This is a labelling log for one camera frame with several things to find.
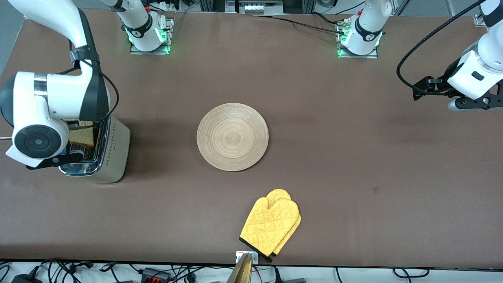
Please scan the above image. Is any bread slice with brown crust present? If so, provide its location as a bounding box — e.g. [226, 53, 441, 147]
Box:
[68, 120, 97, 148]

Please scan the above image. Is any silver two-slot toaster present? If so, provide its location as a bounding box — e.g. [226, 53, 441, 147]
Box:
[59, 116, 131, 184]

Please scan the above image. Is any round light wooden plate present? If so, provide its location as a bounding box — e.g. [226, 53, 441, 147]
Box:
[196, 103, 270, 172]

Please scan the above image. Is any black power adapter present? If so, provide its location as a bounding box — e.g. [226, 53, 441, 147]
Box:
[11, 273, 43, 283]

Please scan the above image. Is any black red connector box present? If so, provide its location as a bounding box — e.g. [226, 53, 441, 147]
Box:
[141, 268, 170, 282]

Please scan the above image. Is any yellow quilted oven mitt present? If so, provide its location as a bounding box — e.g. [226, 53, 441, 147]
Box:
[266, 189, 302, 263]
[239, 198, 300, 257]

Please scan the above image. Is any white power strip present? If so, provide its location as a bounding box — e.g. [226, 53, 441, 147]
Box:
[239, 0, 284, 15]

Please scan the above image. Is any gold metal wedge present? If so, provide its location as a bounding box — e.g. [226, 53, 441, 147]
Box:
[226, 253, 253, 283]

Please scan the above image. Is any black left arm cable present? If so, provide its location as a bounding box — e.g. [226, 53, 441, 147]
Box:
[396, 0, 488, 97]

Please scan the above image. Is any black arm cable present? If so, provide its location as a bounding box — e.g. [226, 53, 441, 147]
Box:
[59, 39, 119, 131]
[396, 0, 488, 97]

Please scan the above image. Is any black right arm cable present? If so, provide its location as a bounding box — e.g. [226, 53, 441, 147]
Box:
[59, 39, 119, 131]

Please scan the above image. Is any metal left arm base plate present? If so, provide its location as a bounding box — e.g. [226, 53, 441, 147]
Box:
[337, 20, 378, 59]

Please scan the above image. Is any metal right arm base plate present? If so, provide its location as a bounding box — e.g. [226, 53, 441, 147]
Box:
[130, 18, 174, 55]

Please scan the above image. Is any short black table cable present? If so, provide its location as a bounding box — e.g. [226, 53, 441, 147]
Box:
[312, 12, 341, 25]

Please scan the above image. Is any long black table cable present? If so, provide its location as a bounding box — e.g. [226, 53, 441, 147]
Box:
[251, 14, 348, 36]

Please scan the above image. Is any white table edge bracket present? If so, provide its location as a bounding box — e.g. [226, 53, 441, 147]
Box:
[236, 251, 259, 265]

